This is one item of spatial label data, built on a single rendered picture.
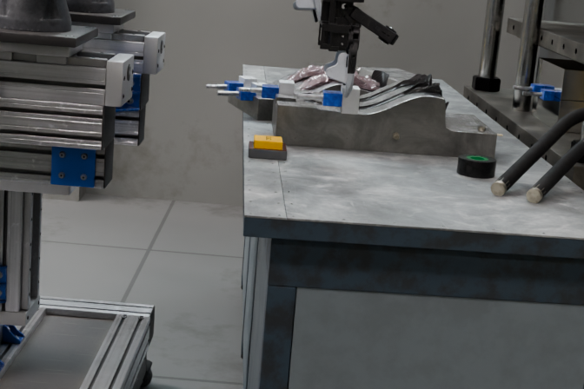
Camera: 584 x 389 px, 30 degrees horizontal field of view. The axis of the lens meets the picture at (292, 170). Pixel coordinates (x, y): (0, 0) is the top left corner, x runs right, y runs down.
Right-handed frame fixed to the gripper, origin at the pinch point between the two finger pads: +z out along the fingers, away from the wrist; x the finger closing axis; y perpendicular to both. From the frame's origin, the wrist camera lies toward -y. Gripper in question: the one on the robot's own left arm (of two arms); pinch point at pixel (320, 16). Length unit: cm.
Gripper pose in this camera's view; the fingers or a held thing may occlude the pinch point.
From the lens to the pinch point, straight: 267.5
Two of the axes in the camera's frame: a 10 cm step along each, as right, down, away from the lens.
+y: -9.7, 2.4, -0.6
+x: 0.9, 1.1, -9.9
